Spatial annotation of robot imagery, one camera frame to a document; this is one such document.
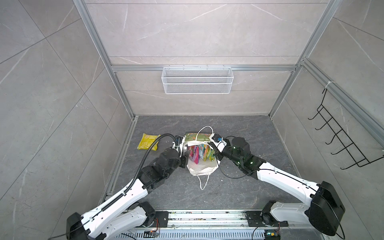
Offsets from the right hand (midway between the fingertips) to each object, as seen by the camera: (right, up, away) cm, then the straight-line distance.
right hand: (210, 140), depth 78 cm
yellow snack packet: (-41, -3, +21) cm, 46 cm away
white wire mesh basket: (-7, +39, +23) cm, 46 cm away
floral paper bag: (-3, -13, +12) cm, 18 cm away
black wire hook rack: (+60, 0, -12) cm, 61 cm away
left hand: (-13, -2, -4) cm, 14 cm away
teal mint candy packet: (-9, -8, +8) cm, 14 cm away
